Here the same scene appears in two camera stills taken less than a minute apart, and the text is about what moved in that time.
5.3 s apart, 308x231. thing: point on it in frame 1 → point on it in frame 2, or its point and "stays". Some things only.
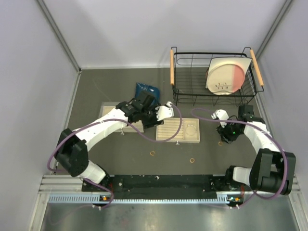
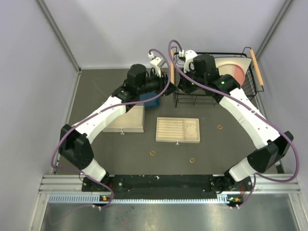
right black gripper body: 230,132 → 187,86
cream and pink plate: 226,75 stays
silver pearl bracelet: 190,130 stays
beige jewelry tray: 189,133 stays
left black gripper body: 149,119 → 162,83
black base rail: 161,183 stays
